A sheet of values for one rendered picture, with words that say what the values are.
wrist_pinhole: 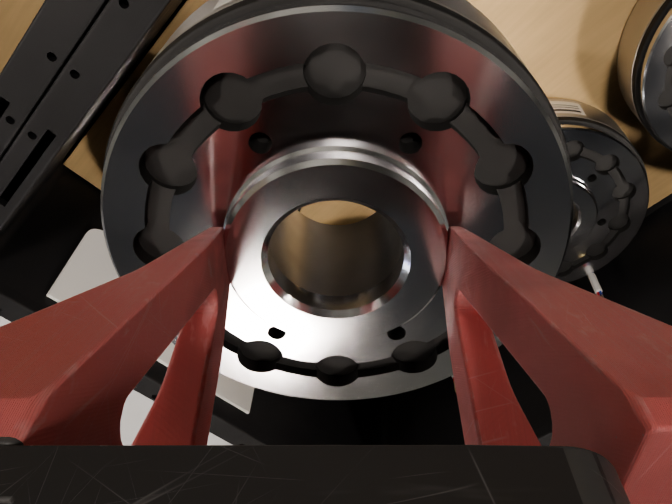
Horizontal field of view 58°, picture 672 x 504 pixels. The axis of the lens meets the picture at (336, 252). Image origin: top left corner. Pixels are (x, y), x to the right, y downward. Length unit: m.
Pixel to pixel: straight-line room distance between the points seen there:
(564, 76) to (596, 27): 0.03
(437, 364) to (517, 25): 0.20
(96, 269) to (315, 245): 0.21
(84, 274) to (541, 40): 0.26
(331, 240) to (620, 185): 0.21
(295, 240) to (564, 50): 0.21
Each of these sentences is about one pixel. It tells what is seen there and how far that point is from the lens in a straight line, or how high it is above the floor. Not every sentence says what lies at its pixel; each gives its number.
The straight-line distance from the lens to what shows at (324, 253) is 0.15.
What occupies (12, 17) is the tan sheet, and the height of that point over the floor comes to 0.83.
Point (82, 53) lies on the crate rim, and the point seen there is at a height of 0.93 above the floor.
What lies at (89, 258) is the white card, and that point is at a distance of 0.35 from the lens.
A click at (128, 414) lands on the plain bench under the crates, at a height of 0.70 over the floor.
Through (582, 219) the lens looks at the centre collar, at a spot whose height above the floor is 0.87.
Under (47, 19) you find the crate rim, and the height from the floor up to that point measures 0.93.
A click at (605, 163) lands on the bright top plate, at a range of 0.33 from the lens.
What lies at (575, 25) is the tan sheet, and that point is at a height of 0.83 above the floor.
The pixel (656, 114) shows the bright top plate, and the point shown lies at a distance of 0.33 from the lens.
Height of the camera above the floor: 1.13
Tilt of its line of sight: 52 degrees down
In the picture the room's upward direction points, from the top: 176 degrees counter-clockwise
